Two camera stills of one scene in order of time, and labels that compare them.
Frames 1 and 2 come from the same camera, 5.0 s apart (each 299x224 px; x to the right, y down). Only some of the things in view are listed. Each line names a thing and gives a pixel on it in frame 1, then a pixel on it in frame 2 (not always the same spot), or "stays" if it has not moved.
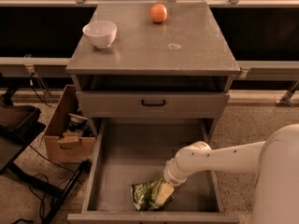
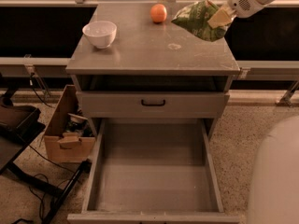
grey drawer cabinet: (159, 61) stays
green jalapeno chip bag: (144, 196) to (194, 20)
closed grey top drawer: (153, 105) stays
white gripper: (172, 175) to (243, 2)
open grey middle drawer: (134, 149) stays
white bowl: (100, 33) stays
